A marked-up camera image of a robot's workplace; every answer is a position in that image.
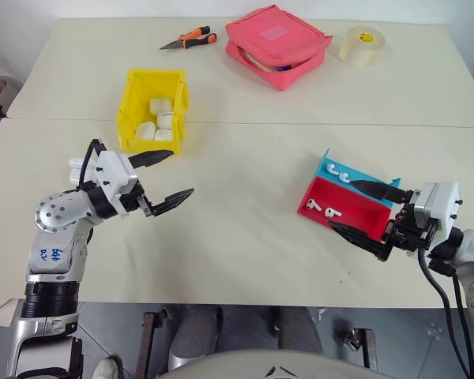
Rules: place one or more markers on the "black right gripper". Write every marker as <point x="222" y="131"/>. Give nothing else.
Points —
<point x="408" y="229"/>

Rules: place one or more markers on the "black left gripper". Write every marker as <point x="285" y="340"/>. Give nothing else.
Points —
<point x="132" y="199"/>

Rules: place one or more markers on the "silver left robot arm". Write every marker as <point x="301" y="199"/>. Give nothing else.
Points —
<point x="55" y="221"/>

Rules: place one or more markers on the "yellow plastic bin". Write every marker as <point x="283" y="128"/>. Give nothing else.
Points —
<point x="132" y="114"/>

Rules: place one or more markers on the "blue and red tray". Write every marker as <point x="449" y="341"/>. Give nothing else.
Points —
<point x="347" y="205"/>

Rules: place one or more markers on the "rusty metal table leg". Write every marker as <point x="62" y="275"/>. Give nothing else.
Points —
<point x="369" y="349"/>
<point x="149" y="343"/>

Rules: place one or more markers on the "orange and black pliers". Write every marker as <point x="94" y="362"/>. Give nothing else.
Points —
<point x="193" y="37"/>

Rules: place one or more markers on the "dark rounded shape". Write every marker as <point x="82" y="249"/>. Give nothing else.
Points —
<point x="195" y="335"/>

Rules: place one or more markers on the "clear tape roll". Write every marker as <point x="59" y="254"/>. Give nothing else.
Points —
<point x="361" y="49"/>

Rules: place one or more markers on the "silver robot torso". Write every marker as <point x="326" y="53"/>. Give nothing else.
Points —
<point x="276" y="365"/>

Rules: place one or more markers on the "pink fabric pouch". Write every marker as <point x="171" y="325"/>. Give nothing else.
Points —
<point x="274" y="33"/>

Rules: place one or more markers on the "white shoe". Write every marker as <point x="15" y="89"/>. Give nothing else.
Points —
<point x="106" y="369"/>

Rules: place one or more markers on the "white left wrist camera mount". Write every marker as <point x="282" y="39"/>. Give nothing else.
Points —
<point x="112" y="169"/>

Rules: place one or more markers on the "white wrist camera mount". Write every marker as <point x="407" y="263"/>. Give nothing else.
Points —
<point x="438" y="205"/>
<point x="112" y="169"/>

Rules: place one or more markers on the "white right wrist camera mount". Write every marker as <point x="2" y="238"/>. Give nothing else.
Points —
<point x="438" y="205"/>

